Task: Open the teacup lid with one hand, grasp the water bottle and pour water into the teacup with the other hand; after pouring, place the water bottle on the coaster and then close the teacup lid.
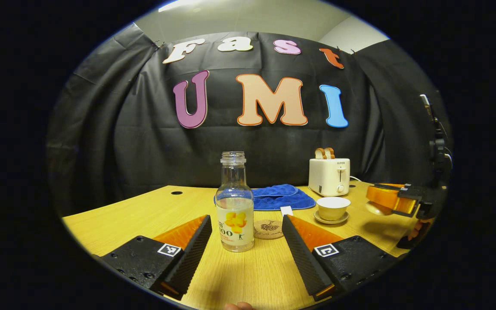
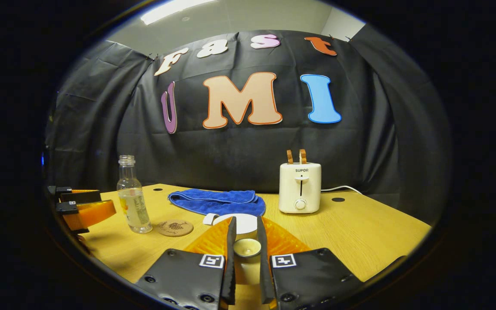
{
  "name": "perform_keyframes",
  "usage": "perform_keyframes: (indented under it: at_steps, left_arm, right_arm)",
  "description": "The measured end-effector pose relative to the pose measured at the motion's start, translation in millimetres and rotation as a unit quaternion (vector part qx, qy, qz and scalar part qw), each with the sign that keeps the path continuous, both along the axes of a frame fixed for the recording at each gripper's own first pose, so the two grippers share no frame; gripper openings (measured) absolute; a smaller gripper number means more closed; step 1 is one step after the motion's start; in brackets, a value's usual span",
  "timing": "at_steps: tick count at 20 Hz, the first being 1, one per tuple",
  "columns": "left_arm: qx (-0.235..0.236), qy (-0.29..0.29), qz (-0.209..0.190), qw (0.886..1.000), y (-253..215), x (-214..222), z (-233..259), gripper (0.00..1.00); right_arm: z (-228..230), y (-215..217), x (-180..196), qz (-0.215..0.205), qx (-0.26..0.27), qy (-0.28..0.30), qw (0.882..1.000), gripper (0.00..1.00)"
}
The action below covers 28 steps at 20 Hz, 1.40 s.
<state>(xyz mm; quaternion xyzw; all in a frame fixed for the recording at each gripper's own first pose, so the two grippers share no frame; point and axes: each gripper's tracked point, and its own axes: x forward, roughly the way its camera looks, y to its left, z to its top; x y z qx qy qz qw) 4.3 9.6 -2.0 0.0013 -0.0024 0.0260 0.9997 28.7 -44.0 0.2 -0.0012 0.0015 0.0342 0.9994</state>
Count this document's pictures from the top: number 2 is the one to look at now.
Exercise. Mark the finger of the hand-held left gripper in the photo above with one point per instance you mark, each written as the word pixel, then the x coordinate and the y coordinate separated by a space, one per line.
pixel 93 215
pixel 82 196

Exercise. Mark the black backdrop cloth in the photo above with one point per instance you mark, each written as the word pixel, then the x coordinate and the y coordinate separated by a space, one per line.
pixel 101 129

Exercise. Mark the white toaster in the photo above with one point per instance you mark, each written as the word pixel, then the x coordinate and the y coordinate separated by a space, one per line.
pixel 299 189

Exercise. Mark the clear water bottle yellow label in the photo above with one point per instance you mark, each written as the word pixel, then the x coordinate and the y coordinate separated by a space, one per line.
pixel 134 206

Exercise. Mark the cream teacup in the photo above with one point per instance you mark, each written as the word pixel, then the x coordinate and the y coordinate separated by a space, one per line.
pixel 243 224

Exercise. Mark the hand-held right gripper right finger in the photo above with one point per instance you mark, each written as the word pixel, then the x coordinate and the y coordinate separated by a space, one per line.
pixel 265 275

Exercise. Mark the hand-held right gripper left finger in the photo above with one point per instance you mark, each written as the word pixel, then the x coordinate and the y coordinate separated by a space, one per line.
pixel 230 275

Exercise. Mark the blue towel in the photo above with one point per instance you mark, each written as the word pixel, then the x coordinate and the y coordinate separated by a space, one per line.
pixel 222 200

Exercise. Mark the round cork coaster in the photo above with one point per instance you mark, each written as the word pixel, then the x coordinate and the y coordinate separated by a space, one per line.
pixel 175 228

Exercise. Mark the cream teacup lid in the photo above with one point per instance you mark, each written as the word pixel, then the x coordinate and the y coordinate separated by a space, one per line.
pixel 247 249

